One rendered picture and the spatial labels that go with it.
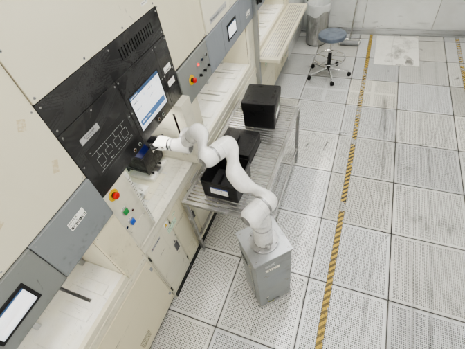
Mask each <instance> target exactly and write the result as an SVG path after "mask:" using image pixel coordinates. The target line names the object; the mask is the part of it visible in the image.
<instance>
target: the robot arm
mask: <svg viewBox="0 0 465 349"><path fill-rule="evenodd" d="M150 138H151V139H153V140H155V141H154V143H147V142H146V143H145V145H146V146H149V147H151V150H152V151H153V150H162V151H166V150H169V151H174V152H181V153H186V154H191V153H192V151H193V149H194V144H195V143H197V146H198V159H199V163H200V164H201V165H202V166H204V167H206V168H211V167H213V166H215V165H216V164H218V162H220V161H221V160H222V159H224V158H226V160H227V166H226V177H227V179H228V180H229V182H230V183H231V184H232V186H233V187H234V188H235V189H236V190H237V191H239V192H241V193H252V194H254V196H255V198H254V200H252V201H251V202H250V203H249V204H248V205H247V206H246V207H245V208H244V209H243V211H242V212H241V220H242V222H243V223H244V224H245V225H246V226H249V227H251V228H253V231H252V232H251V234H250V236H249V239H248V241H249V245H250V247H251V249H252V250H254V251H255V252H257V253H261V254H267V253H270V252H272V251H274V250H275V249H276V247H277V245H278V236H277V233H276V232H275V231H274V230H273V228H272V220H271V217H270V215H269V214H270V213H272V212H273V211H274V210H275V208H276V207H277V203H278V200H277V197H276V196H275V195H274V194H273V193H272V192H271V191H269V190H267V189H265V188H263V187H261V186H259V185H257V184H256V183H255V182H253V181H252V180H251V179H250V177H249V176H248V175H247V174H246V172H245V171H244V169H243V168H242V167H241V165H240V162H239V147H238V144H237V142H236V140H235V139H234V138H233V137H231V136H222V137H221V138H219V139H217V140H216V141H215V142H214V143H212V144H211V145H209V146H208V147H207V143H208V138H209V132H208V130H207V128H206V127H205V126H204V125H202V124H200V123H195V124H193V125H192V126H190V128H189V127H184V128H183V129H182V130H181V132H180V134H179V137H178V138H169V137H166V136H163V134H161V135H158V136H150ZM152 145H153V146H152Z"/></svg>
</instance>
